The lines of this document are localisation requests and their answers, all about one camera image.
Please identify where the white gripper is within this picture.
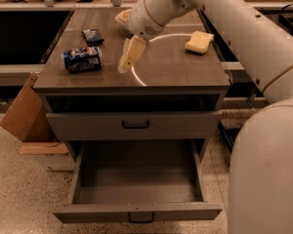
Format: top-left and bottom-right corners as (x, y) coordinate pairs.
(115, 0), (163, 73)

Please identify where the blue pepsi can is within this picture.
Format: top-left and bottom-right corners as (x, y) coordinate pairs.
(62, 46), (102, 72)

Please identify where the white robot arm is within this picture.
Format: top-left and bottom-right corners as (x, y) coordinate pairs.
(116, 0), (293, 234)

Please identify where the grey drawer cabinet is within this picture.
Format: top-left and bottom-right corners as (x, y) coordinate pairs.
(34, 8), (230, 159)

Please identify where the closed grey upper drawer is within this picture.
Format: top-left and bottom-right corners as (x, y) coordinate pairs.
(47, 111), (220, 140)

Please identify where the open grey lower drawer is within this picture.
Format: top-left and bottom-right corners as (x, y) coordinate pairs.
(54, 139), (222, 223)

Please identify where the dark blue snack packet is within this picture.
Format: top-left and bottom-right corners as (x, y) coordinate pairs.
(82, 29), (105, 46)

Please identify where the yellow sponge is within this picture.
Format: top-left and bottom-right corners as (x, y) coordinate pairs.
(185, 31), (214, 54)

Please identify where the brown cardboard box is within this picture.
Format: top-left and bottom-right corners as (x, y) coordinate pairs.
(0, 72), (76, 173)

